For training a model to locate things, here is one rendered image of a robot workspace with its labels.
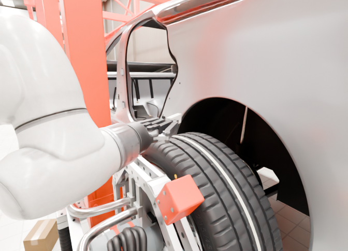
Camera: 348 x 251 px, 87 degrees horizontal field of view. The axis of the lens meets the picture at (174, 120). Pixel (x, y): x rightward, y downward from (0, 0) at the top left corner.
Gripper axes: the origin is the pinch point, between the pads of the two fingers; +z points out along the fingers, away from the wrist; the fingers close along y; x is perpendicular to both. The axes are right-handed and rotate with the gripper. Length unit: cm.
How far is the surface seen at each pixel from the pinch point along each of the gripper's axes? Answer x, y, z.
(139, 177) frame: -16.0, -4.8, -10.7
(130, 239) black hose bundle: -21.3, 4.1, -23.8
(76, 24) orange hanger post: 31, -58, 9
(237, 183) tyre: -15.5, 20.8, 2.4
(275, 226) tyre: -25.8, 32.5, 3.9
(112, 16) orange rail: 150, -486, 420
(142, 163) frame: -16.2, -9.2, -4.0
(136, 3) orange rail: 205, -454, 502
